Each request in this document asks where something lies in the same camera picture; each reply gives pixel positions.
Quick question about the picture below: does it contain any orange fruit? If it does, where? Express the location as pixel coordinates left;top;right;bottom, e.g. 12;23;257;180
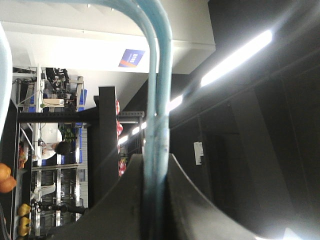
0;162;11;182
0;176;17;193

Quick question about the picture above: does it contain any orange fruit upper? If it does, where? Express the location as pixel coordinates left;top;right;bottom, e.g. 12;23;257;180
0;162;11;182

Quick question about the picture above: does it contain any blue hanging sign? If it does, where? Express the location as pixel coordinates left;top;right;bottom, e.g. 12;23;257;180
118;49;145;68

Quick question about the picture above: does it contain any black wooden produce stand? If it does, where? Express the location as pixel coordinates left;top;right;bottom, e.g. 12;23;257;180
9;86;121;240

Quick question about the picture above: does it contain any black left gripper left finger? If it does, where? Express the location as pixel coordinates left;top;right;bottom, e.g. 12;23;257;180
46;154;143;240

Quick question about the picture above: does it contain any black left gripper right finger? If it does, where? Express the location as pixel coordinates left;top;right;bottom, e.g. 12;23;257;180
166;154;258;240

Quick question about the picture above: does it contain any light blue shopping basket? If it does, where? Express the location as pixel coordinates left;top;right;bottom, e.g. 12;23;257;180
0;0;173;240

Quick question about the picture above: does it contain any orange fruit lower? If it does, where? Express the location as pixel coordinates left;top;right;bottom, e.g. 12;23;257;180
0;176;17;193

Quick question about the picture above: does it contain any seated person dark hair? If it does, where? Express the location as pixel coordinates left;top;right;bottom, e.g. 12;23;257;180
39;122;73;161

